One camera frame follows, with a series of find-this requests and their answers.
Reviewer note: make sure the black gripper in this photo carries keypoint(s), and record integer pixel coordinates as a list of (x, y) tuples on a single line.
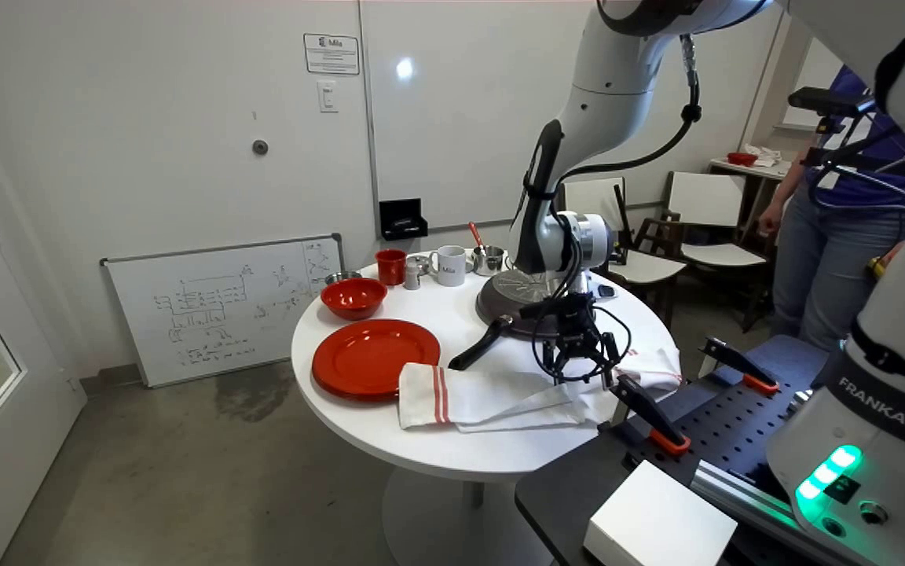
[(580, 337)]

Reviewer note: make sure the white towel with red stripes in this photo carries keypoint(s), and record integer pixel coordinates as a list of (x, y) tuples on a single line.
[(518, 393)]

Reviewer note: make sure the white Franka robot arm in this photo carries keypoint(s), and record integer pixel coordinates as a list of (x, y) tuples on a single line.
[(622, 75)]

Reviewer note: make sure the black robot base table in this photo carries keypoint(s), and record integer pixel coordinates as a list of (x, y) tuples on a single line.
[(725, 426)]

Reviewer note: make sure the person hand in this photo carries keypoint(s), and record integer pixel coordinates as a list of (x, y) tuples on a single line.
[(772, 221)]

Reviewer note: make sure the black clamp with orange tip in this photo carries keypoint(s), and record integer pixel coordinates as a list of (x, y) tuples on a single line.
[(645, 413), (739, 362)]

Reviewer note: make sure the dark chair with white seat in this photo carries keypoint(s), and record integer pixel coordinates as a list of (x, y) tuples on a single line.
[(648, 270)]

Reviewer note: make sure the steel pot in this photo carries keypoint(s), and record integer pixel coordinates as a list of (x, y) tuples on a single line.
[(489, 262)]

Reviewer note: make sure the white mug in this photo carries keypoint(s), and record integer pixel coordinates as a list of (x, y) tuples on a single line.
[(448, 264)]

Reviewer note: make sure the white box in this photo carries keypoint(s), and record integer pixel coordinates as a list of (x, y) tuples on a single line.
[(658, 519)]

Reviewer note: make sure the red mug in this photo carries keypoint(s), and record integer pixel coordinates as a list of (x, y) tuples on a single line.
[(391, 270)]

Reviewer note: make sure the red plate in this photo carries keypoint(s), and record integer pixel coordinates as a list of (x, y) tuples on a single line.
[(368, 361)]

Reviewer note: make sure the red bowl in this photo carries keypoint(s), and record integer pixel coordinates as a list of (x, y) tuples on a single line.
[(353, 300)]

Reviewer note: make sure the small red desk object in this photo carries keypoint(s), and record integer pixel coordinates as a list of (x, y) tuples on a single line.
[(742, 157)]

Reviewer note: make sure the person in blue shirt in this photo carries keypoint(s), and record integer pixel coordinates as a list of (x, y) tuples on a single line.
[(851, 208)]

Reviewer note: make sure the orange handheld device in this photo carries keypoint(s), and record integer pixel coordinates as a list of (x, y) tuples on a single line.
[(880, 264)]

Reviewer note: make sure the small leaning whiteboard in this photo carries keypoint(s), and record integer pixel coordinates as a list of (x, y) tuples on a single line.
[(221, 309)]

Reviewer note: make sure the white door with glass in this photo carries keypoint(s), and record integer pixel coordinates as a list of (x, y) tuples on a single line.
[(13, 472)]

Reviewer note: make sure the aluminium rail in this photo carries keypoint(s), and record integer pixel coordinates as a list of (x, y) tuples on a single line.
[(739, 491)]

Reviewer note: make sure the black wall tray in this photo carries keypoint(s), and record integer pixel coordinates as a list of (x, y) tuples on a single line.
[(405, 221)]

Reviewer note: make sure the small wall label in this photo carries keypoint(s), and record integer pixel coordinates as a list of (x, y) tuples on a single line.
[(329, 98)]

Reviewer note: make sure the round wall knob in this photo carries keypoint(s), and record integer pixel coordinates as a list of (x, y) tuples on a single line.
[(260, 148)]

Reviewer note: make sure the paper wall notice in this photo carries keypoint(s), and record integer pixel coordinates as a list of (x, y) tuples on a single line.
[(333, 55)]

